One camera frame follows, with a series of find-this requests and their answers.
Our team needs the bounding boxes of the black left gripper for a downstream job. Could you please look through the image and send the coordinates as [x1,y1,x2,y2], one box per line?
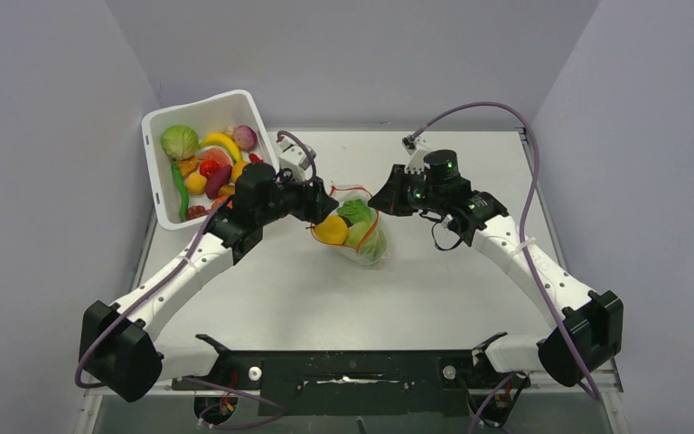
[258,167,337,226]

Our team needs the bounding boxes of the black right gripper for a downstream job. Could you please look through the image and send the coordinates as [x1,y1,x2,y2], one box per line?
[370,165,445,217]

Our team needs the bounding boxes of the yellow pear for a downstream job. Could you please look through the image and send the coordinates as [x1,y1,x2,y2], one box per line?
[312,214,349,245]

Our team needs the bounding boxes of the green lettuce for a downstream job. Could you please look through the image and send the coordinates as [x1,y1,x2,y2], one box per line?
[337,199,389,266]

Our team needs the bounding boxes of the clear orange zip bag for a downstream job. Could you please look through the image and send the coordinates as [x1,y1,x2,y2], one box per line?
[309,184,391,267]

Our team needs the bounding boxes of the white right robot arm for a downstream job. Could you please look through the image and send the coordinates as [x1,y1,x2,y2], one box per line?
[369,150,624,387]

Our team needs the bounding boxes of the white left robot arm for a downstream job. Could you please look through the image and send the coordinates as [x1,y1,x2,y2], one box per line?
[75,163,338,402]

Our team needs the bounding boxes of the brown potato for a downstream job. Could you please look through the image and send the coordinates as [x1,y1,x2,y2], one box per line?
[218,184,236,196]

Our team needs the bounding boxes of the orange tangerine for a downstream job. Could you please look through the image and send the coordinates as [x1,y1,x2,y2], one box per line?
[211,195,232,210]

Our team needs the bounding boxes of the purple onion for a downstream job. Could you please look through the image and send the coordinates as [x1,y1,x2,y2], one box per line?
[232,125,258,152]

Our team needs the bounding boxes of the purple sweet potato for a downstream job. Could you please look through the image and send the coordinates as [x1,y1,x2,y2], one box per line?
[204,165,232,200]

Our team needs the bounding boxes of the watermelon slice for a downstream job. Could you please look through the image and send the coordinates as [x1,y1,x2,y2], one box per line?
[198,147,234,167]

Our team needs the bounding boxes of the red tomato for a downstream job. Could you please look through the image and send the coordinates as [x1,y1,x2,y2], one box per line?
[199,159,223,179]

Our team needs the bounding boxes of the red grapes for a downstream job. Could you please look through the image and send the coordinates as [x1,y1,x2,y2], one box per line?
[185,205,209,221]

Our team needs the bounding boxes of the yellow banana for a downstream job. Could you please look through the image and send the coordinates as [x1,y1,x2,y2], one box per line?
[198,132,242,163]

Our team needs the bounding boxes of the yellow lemon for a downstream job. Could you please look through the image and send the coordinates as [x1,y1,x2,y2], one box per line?
[184,172,208,195]

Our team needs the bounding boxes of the white plastic bin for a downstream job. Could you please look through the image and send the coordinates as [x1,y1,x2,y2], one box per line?
[141,90,280,231]

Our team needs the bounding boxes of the green cucumber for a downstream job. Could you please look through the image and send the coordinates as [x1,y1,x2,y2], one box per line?
[171,163,190,222]

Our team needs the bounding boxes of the green cabbage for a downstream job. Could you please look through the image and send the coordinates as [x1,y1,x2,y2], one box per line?
[160,125,200,161]

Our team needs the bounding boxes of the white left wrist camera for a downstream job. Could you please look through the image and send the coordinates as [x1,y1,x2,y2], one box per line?
[276,131,316,184]

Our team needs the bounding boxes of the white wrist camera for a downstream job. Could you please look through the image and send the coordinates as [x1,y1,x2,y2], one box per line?
[402,136,432,175]
[276,131,316,184]

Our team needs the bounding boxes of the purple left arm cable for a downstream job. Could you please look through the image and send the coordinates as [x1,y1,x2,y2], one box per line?
[74,130,318,432]

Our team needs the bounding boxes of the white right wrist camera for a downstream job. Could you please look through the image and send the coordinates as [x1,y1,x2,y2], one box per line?
[402,136,432,175]

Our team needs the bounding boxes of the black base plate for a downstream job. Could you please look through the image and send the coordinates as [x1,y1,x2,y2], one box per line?
[173,349,505,417]

